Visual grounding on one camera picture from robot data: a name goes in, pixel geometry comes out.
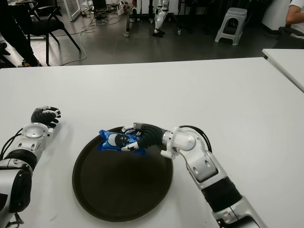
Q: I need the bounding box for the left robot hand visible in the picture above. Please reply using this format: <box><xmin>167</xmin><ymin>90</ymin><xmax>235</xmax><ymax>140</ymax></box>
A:
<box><xmin>30</xmin><ymin>106</ymin><xmax>62</xmax><ymax>129</ymax></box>

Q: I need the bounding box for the person in black trousers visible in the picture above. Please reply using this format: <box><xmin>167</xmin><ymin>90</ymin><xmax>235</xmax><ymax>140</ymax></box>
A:
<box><xmin>0</xmin><ymin>0</ymin><xmax>42</xmax><ymax>67</ymax></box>

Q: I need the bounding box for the white framed panel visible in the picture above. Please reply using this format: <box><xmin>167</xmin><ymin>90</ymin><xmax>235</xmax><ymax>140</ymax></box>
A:
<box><xmin>62</xmin><ymin>0</ymin><xmax>80</xmax><ymax>22</ymax></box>

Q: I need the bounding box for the black armrest seat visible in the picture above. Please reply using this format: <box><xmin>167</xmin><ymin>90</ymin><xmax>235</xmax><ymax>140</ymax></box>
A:
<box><xmin>273</xmin><ymin>26</ymin><xmax>304</xmax><ymax>49</ymax></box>

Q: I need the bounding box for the black wheeled gantry frame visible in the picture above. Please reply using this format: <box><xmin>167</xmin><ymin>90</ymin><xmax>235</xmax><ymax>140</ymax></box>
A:
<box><xmin>123</xmin><ymin>0</ymin><xmax>183</xmax><ymax>38</ymax></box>

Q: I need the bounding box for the black metal-frame chair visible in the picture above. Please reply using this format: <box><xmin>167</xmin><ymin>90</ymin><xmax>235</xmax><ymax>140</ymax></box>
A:
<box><xmin>25</xmin><ymin>0</ymin><xmax>81</xmax><ymax>67</ymax></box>

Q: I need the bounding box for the grey plastic stool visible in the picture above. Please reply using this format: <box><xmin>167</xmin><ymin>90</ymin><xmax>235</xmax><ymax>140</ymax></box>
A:
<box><xmin>214</xmin><ymin>7</ymin><xmax>247</xmax><ymax>46</ymax></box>

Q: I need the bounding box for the black office chair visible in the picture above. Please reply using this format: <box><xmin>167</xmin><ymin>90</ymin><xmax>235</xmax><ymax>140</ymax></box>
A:
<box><xmin>0</xmin><ymin>42</ymin><xmax>11</xmax><ymax>68</ymax></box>

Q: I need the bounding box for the white side table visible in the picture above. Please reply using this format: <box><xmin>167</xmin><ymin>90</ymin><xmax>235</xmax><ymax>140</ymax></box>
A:
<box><xmin>261</xmin><ymin>48</ymin><xmax>304</xmax><ymax>93</ymax></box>

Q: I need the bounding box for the blue Oreo cookie packet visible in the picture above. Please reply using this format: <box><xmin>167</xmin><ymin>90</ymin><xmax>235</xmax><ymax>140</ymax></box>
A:
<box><xmin>96</xmin><ymin>129</ymin><xmax>147</xmax><ymax>157</ymax></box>

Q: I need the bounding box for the white humanoid robot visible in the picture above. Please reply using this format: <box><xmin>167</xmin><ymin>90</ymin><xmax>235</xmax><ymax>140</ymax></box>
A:
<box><xmin>152</xmin><ymin>0</ymin><xmax>170</xmax><ymax>38</ymax></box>

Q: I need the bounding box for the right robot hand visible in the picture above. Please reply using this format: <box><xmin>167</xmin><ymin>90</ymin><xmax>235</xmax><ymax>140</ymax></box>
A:
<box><xmin>121</xmin><ymin>122</ymin><xmax>167</xmax><ymax>152</ymax></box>

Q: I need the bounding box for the black left forearm cable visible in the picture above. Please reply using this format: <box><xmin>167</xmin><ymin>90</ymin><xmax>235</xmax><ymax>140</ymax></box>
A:
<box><xmin>0</xmin><ymin>128</ymin><xmax>24</xmax><ymax>160</ymax></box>

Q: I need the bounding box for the white floor cable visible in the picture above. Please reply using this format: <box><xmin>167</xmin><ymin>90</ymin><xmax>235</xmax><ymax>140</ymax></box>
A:
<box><xmin>59</xmin><ymin>16</ymin><xmax>98</xmax><ymax>66</ymax></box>

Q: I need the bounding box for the round dark brown tray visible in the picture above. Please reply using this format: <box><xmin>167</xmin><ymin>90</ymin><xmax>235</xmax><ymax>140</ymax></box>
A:
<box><xmin>72</xmin><ymin>126</ymin><xmax>173</xmax><ymax>223</ymax></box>

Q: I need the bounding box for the black forearm cable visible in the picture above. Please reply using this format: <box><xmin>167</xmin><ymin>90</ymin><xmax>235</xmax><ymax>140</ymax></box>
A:
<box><xmin>0</xmin><ymin>128</ymin><xmax>24</xmax><ymax>160</ymax></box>
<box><xmin>181</xmin><ymin>125</ymin><xmax>213</xmax><ymax>152</ymax></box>

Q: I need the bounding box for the seated person in white shirt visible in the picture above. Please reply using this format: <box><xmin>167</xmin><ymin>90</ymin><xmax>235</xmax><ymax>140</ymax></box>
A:
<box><xmin>286</xmin><ymin>0</ymin><xmax>304</xmax><ymax>26</ymax></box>

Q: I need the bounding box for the black right forearm cable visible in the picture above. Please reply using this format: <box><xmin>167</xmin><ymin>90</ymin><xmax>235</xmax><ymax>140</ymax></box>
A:
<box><xmin>181</xmin><ymin>125</ymin><xmax>213</xmax><ymax>152</ymax></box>

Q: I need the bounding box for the black left upper arm cable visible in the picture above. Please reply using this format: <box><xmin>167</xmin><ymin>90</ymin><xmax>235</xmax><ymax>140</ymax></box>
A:
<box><xmin>9</xmin><ymin>211</ymin><xmax>26</xmax><ymax>228</ymax></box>

